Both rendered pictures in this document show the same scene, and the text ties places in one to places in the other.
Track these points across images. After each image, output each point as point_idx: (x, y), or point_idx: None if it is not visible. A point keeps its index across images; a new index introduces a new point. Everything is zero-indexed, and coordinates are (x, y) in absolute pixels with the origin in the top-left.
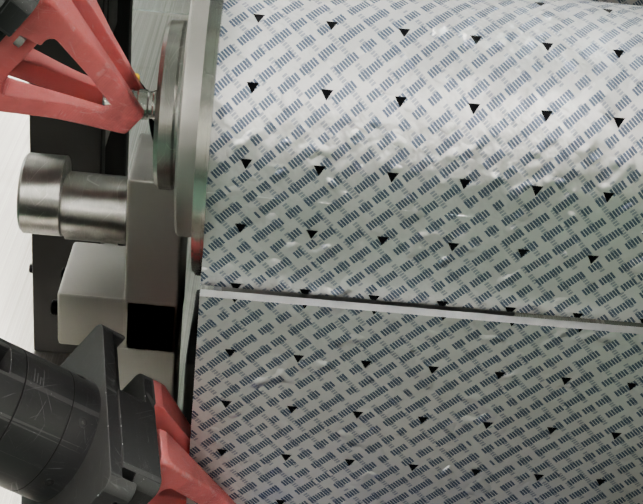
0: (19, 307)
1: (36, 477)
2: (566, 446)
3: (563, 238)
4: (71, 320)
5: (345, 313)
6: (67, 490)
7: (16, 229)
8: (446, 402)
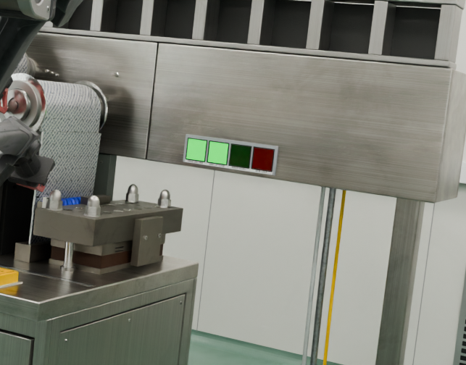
0: None
1: (38, 166)
2: (82, 160)
3: (80, 116)
4: None
5: (59, 133)
6: (41, 168)
7: None
8: (69, 152)
